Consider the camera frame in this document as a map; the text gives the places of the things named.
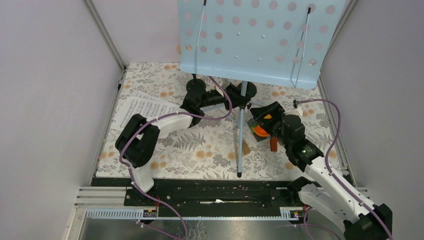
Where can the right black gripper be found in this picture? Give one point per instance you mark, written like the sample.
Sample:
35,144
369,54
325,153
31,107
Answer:
275,109

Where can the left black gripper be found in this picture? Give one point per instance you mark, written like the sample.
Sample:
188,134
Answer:
225,101

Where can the light blue music stand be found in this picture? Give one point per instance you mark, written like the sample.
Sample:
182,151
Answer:
276,42

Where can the sheet music page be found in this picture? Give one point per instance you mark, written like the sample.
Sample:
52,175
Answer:
144,104

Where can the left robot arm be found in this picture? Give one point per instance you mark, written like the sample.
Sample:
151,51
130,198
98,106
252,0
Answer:
137,141

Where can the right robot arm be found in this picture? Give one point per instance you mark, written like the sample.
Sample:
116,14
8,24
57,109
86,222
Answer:
324,189

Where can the right black microphone stand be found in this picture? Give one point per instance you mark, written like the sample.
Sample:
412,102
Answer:
251,89

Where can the orange curved toy block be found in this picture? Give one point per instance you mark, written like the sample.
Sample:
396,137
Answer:
260,132

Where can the red brown wooden block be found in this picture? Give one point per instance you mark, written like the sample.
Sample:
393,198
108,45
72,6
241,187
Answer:
273,141

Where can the floral table mat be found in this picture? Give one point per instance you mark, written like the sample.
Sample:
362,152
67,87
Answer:
210,149

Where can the tan wooden block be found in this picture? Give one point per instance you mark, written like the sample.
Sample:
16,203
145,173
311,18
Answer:
245,149

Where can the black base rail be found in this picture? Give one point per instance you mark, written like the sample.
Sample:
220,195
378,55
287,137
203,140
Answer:
214,198

